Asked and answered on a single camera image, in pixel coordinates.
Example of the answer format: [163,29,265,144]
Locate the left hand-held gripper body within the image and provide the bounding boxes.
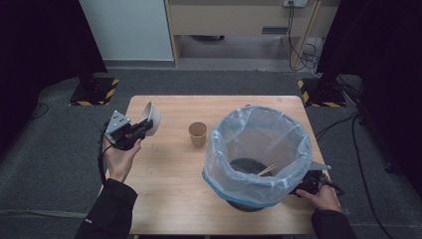
[104,110,143,151]

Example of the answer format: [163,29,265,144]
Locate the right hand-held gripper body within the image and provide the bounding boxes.
[292,160,332,197]

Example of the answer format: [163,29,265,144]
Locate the white bowl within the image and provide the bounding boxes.
[139,101,162,137]

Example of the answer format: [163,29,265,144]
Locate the black trash bin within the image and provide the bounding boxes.
[226,157,275,213]

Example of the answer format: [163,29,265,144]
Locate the trash bin with blue bag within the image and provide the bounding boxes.
[202,104,314,209]

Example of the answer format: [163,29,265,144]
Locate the person's right hand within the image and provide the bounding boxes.
[296,183,341,213]

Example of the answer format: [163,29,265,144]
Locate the person's left hand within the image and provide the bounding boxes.
[103,133,143,183]

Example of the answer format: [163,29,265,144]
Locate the black stand base yellow stripes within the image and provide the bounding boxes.
[297,78,347,109]
[69,78,120,108]

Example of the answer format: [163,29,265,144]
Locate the brown paper cup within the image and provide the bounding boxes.
[188,120,209,148]

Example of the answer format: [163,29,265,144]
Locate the white panel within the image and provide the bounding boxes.
[79,0,175,62]

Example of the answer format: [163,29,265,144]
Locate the dark curtain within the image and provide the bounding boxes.
[0,0,107,157]
[316,0,422,197]

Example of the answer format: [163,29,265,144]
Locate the light wooden cabinet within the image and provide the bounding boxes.
[164,0,342,68]

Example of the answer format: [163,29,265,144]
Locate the right hand-held gripper black cable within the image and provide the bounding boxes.
[322,174,346,197]

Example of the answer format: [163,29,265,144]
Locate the long black floor cable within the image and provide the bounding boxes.
[350,113,396,239]

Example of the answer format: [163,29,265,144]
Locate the thin black floor cable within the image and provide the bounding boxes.
[28,102,50,121]

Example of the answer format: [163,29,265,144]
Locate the black cable from socket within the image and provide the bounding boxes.
[287,1,319,73]

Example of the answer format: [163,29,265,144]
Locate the white wall socket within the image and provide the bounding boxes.
[283,0,309,8]

